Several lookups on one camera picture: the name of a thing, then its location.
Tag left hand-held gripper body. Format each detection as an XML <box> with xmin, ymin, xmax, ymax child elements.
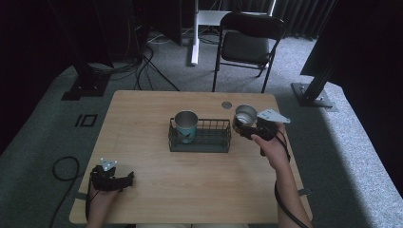
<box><xmin>89</xmin><ymin>157</ymin><xmax>122</xmax><ymax>192</ymax></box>

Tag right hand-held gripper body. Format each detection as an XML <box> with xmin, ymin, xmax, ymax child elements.
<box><xmin>252</xmin><ymin>108</ymin><xmax>292</xmax><ymax>143</ymax></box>

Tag silver metal cup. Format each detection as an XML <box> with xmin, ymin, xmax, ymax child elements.
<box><xmin>232</xmin><ymin>104</ymin><xmax>259</xmax><ymax>134</ymax></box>

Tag black wire basket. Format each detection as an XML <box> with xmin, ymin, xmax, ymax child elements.
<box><xmin>167</xmin><ymin>117</ymin><xmax>233</xmax><ymax>154</ymax></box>

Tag teal metal cup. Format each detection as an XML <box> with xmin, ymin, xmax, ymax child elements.
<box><xmin>173</xmin><ymin>109</ymin><xmax>200</xmax><ymax>145</ymax></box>

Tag person's left hand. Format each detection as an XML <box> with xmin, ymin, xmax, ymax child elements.
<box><xmin>86</xmin><ymin>186</ymin><xmax>123</xmax><ymax>222</ymax></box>

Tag person's right hand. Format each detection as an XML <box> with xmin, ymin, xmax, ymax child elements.
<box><xmin>250</xmin><ymin>122</ymin><xmax>292</xmax><ymax>174</ymax></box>

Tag black metal stand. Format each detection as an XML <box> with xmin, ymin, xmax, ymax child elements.
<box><xmin>47</xmin><ymin>0</ymin><xmax>115</xmax><ymax>102</ymax></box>
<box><xmin>290</xmin><ymin>56</ymin><xmax>338</xmax><ymax>112</ymax></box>

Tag black folding chair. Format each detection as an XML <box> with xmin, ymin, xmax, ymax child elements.
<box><xmin>211</xmin><ymin>11</ymin><xmax>286</xmax><ymax>94</ymax></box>

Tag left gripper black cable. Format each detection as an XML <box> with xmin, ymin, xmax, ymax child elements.
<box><xmin>48</xmin><ymin>156</ymin><xmax>96</xmax><ymax>228</ymax></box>

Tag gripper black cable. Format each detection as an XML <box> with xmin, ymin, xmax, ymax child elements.
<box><xmin>259</xmin><ymin>129</ymin><xmax>311</xmax><ymax>228</ymax></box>
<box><xmin>48</xmin><ymin>156</ymin><xmax>96</xmax><ymax>228</ymax></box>

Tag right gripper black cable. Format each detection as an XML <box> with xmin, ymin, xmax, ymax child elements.
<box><xmin>259</xmin><ymin>129</ymin><xmax>311</xmax><ymax>228</ymax></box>

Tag black floor cables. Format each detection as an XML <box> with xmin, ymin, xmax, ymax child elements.
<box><xmin>88</xmin><ymin>31</ymin><xmax>182</xmax><ymax>93</ymax></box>

